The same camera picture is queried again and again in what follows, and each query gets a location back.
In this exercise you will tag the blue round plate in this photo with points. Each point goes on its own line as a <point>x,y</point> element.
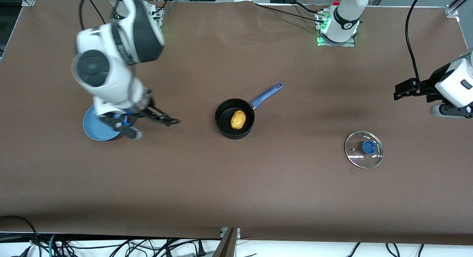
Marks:
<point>92,129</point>

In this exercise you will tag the yellow potato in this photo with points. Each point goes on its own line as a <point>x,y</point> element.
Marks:
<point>238,119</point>

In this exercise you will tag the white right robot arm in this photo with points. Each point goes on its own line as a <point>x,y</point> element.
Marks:
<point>111,54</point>

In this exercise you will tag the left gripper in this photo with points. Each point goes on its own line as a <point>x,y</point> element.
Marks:
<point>425,88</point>

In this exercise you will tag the glass lid with blue knob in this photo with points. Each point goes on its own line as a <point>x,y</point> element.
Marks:
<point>364,150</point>

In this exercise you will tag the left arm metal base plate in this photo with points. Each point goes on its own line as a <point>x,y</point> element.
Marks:
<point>351,44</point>

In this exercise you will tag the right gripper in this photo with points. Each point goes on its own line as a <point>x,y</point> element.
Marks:
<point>150,110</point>

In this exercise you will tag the aluminium frame profile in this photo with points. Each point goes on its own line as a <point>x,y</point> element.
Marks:
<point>227,244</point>

